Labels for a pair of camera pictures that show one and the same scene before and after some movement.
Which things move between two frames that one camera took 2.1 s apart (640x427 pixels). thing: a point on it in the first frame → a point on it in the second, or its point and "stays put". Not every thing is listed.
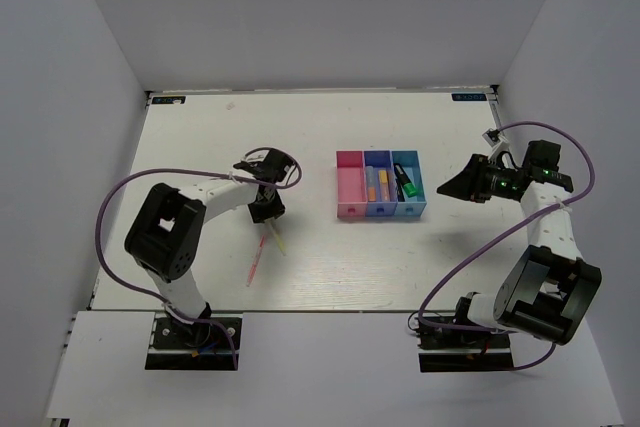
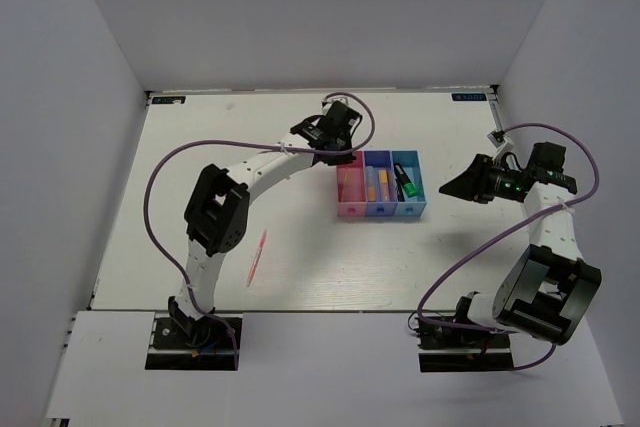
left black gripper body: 265,209 → 341,159
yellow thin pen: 274,230 → 344,187
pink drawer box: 351,183 stays put
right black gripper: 469,183 stays put
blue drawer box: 380,183 stays put
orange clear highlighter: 372,189 stays put
